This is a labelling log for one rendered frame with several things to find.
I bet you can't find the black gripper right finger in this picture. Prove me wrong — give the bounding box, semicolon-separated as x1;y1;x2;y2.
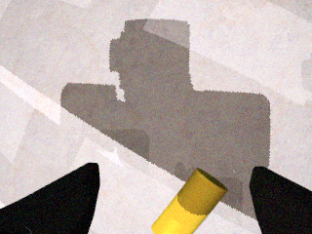
250;167;312;234

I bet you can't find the yellow cylinder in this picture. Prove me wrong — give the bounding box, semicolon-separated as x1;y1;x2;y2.
152;168;227;234

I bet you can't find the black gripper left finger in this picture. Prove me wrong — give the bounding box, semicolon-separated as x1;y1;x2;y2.
0;163;100;234

